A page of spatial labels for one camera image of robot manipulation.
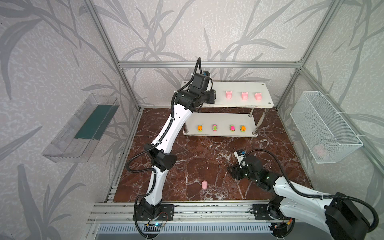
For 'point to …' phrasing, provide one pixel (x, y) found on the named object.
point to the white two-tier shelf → (251, 120)
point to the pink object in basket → (320, 149)
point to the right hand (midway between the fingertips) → (230, 162)
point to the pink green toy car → (214, 127)
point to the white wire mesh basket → (328, 138)
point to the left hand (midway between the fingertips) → (216, 90)
